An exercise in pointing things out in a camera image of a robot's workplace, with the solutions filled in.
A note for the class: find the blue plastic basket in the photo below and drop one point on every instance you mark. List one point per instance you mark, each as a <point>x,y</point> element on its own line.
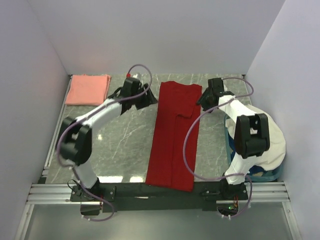
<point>269,176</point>

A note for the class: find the white crumpled t shirt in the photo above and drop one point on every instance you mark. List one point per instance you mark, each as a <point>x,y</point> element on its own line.
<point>272,158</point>

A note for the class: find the black base beam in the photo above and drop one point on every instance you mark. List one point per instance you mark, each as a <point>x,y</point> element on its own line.
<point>115,197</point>

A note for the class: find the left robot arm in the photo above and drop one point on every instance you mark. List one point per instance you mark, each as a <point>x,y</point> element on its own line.
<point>75,143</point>

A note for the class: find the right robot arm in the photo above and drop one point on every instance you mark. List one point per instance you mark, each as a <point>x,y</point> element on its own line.
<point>251,136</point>

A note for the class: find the folded pink t shirt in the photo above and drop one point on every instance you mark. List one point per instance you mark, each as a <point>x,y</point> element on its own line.
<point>88,90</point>

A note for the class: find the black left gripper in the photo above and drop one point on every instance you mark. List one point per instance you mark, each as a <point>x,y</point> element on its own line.
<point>149,99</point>

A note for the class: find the red t shirt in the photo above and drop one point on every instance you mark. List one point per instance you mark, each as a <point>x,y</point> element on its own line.
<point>168,163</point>

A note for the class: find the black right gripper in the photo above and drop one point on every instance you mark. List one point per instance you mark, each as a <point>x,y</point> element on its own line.
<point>201,100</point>

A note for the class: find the blue t shirt in basket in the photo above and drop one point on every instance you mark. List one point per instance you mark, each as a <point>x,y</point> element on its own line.
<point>253,171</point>

